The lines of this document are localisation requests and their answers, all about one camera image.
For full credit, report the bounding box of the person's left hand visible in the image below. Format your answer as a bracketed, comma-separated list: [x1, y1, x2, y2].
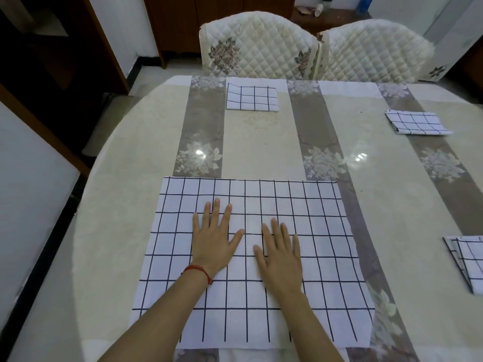
[192, 198, 245, 279]

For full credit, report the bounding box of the brown wooden cabinet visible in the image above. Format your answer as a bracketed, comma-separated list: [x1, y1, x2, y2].
[143, 0, 297, 69]

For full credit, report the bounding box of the person's right hand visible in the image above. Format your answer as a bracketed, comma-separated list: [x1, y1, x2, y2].
[253, 218, 305, 297]

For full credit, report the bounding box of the large white checked cloth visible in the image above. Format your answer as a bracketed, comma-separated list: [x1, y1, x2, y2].
[129, 176, 376, 350]

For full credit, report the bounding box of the dark wooden door frame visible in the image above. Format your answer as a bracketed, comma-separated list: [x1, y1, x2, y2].
[0, 0, 131, 178]

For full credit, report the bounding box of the folded white checked cloth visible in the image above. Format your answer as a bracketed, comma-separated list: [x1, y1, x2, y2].
[226, 83, 280, 112]
[442, 235, 483, 295]
[385, 109, 454, 137]

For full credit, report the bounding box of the low brown wooden table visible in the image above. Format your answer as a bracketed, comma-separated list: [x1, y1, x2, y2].
[292, 7, 373, 35]

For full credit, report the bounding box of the beige floral striped tablecloth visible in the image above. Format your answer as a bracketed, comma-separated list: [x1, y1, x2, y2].
[73, 74, 483, 362]

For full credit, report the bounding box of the red string bracelet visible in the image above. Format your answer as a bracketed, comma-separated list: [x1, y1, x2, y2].
[180, 264, 214, 286]

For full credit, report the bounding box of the person's left forearm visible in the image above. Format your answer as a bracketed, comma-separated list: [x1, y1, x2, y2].
[96, 265, 213, 362]

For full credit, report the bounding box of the white quilted floral chair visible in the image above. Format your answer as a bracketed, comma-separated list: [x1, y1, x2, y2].
[198, 11, 320, 80]
[317, 18, 437, 84]

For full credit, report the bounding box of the person's right forearm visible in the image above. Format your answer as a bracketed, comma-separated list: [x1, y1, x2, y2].
[272, 288, 346, 362]

